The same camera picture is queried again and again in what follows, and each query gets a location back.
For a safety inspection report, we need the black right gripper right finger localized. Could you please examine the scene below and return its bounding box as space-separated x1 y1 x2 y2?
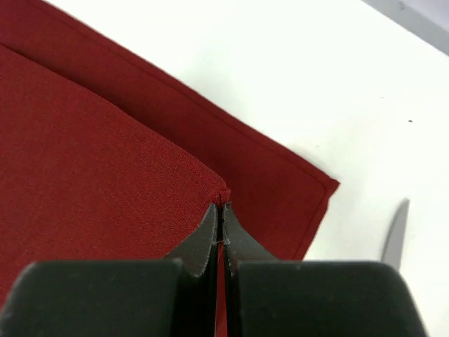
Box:
222 201 426 336

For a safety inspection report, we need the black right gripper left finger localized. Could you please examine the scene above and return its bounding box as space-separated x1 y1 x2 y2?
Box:
1 205 219 336

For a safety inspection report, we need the dark red cloth napkin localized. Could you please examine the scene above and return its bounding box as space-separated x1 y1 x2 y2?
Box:
1 1 338 336

